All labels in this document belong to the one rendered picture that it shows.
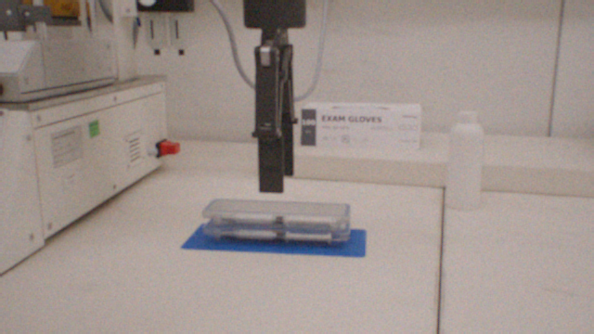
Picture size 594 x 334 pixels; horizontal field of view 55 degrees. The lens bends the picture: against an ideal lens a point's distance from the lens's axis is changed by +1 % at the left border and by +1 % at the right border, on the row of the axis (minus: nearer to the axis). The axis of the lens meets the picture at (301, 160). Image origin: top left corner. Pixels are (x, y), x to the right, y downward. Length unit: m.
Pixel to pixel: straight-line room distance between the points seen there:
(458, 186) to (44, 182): 0.57
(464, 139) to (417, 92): 0.45
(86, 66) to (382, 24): 0.68
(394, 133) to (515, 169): 0.23
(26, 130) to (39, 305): 0.21
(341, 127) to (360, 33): 0.29
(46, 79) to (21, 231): 0.19
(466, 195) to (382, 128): 0.27
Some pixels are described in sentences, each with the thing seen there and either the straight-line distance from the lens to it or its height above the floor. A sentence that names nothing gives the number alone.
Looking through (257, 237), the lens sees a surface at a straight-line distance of 0.73.
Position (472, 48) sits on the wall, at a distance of 1.30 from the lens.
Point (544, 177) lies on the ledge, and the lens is 1.02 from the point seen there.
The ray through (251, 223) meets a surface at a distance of 0.72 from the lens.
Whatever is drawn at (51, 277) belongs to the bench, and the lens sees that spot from 0.69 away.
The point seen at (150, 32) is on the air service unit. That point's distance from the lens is 1.00.
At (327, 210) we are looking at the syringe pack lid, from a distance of 0.72.
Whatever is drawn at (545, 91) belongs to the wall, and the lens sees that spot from 1.32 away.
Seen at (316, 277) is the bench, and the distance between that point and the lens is 0.64.
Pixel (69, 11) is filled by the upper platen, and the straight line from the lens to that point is 0.97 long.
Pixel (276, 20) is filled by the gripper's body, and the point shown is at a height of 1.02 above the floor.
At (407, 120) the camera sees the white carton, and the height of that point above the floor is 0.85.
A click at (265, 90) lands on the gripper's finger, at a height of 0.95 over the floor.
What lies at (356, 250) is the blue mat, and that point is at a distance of 0.71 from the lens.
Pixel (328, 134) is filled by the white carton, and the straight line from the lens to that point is 1.10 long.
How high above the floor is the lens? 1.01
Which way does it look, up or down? 13 degrees down
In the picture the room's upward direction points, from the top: straight up
